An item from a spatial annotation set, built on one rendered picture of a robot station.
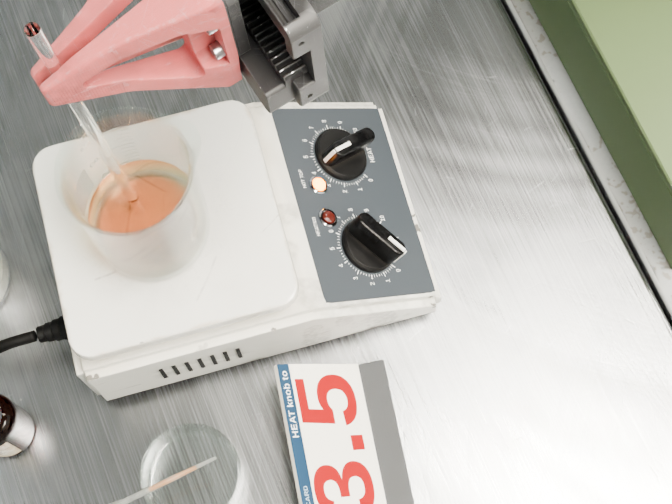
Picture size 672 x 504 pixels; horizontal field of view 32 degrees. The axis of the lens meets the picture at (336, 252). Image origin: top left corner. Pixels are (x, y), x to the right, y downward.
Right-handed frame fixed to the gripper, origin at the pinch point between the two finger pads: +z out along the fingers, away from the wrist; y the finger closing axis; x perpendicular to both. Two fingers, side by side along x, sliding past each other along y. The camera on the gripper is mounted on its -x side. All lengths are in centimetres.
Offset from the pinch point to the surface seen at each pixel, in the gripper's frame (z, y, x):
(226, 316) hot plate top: -0.9, 7.0, 16.2
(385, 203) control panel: -11.9, 4.7, 21.5
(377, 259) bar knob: -9.5, 7.6, 20.2
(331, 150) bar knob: -10.6, 1.5, 18.4
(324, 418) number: -2.6, 13.0, 22.5
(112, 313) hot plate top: 3.9, 3.8, 16.0
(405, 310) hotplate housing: -9.5, 10.5, 21.9
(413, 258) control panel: -11.5, 8.2, 21.9
